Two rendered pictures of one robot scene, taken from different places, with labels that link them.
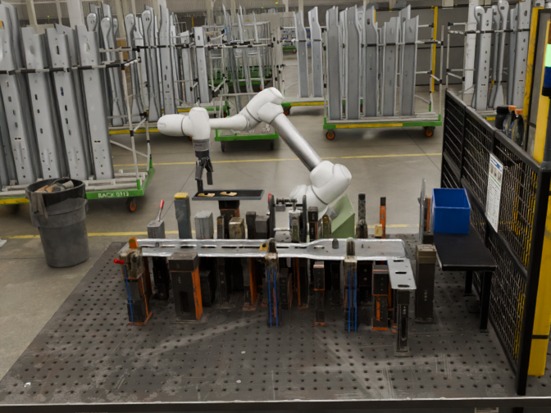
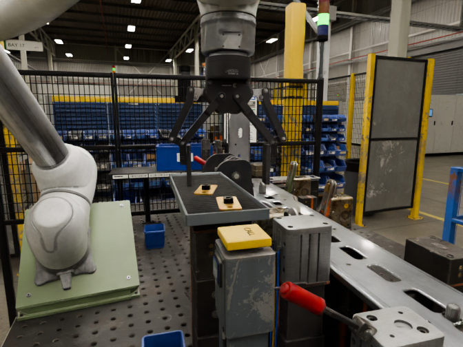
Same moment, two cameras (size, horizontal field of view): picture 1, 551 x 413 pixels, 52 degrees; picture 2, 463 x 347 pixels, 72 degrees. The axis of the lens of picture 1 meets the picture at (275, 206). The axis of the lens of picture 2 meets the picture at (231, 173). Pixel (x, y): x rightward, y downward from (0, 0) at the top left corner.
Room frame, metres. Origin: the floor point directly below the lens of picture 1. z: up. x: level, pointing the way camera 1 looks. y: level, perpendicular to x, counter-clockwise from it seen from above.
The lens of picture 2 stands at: (3.06, 0.88, 1.31)
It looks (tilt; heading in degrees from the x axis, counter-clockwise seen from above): 10 degrees down; 247
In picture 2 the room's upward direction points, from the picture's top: straight up
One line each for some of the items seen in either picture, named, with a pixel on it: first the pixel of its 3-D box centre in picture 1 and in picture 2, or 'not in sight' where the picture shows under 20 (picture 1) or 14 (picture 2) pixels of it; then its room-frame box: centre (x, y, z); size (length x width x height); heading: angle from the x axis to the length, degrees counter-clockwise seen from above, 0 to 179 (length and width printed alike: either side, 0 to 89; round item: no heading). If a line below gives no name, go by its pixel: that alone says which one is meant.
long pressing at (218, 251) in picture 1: (259, 248); (304, 220); (2.48, 0.08, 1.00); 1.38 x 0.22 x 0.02; 82
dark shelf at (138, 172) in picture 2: (450, 229); (195, 170); (2.56, -0.85, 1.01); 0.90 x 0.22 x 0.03; 172
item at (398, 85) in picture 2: not in sight; (393, 142); (-0.25, -1.96, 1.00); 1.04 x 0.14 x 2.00; 177
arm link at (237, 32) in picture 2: (201, 143); (228, 39); (2.85, 0.36, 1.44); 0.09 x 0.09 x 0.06
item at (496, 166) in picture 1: (495, 192); (240, 118); (2.25, -0.93, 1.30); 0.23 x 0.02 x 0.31; 172
